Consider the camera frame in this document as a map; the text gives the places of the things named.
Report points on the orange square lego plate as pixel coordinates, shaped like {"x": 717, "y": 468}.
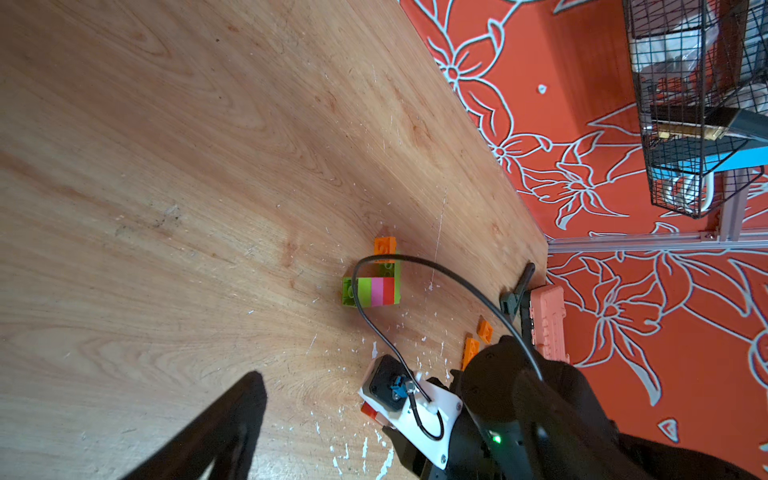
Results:
{"x": 385, "y": 245}

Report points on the black wire basket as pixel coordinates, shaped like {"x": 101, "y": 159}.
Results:
{"x": 736, "y": 77}

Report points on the dark green clamp tool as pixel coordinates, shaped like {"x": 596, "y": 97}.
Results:
{"x": 511, "y": 300}

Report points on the long green lego plate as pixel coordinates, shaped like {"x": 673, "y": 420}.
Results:
{"x": 362, "y": 295}

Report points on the pink lego brick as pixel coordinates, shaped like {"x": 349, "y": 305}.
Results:
{"x": 377, "y": 291}

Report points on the plastic bag in basket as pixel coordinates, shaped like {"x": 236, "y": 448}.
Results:
{"x": 668, "y": 65}

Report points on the black small box in basket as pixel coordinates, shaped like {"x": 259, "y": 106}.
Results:
{"x": 709, "y": 124}

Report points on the small red lego brick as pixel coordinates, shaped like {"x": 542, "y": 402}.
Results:
{"x": 369, "y": 411}

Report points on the small orange lego plate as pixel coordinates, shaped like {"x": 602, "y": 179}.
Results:
{"x": 485, "y": 331}

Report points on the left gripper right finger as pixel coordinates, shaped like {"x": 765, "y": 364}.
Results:
{"x": 558, "y": 444}

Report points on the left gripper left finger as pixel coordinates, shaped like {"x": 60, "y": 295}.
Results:
{"x": 219, "y": 443}

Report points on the long orange lego plate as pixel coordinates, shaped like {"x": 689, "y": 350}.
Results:
{"x": 470, "y": 350}

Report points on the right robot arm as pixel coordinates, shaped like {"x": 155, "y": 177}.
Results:
{"x": 486, "y": 386}

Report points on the red plastic tool case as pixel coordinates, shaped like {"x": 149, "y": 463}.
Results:
{"x": 547, "y": 311}

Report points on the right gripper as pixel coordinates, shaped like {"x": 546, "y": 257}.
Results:
{"x": 444, "y": 450}

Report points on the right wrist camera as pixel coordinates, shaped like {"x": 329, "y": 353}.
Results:
{"x": 420, "y": 413}

